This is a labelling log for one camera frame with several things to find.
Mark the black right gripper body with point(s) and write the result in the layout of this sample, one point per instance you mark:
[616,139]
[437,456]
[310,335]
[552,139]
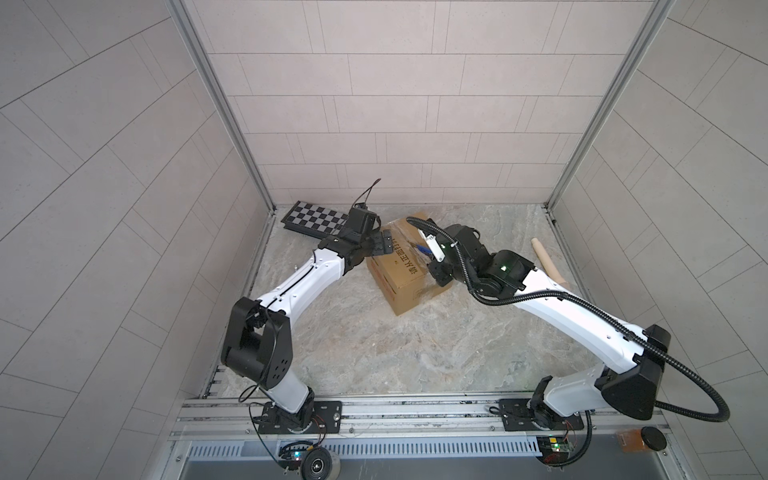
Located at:
[441,271]

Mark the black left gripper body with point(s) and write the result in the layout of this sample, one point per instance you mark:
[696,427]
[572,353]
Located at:
[364,247]

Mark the brown cardboard express box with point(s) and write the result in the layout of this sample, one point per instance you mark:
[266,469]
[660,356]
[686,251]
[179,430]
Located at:
[403,276]

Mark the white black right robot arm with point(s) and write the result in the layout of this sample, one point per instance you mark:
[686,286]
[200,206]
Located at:
[626,378]

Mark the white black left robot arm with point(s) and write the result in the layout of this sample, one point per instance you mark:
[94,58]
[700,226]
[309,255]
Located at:
[258,343]

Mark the black white chessboard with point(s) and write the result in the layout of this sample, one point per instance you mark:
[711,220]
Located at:
[313,220]

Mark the green circuit board right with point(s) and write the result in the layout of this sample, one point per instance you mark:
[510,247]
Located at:
[553,449]

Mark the round black speaker device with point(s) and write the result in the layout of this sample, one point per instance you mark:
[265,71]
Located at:
[310,461]

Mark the brown jar black lid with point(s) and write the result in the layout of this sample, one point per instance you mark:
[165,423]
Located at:
[645,439]

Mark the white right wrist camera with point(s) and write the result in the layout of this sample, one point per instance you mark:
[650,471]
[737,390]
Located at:
[434,243]

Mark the cream plastic handle tool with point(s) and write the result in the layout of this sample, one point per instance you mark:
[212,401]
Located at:
[548,265]

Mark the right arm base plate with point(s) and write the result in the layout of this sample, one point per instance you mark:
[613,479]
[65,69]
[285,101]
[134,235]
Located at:
[517,416]

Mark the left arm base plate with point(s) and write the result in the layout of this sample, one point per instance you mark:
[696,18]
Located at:
[319,417]

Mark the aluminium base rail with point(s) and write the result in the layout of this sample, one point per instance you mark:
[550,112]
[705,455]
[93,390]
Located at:
[432,436]

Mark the aluminium corner post left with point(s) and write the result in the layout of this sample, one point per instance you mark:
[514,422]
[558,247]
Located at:
[180,14]

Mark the aluminium corner post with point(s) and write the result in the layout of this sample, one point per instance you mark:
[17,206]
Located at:
[180,14]
[643,40]

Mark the aluminium corner post right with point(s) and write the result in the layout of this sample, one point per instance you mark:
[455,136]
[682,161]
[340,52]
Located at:
[643,40]

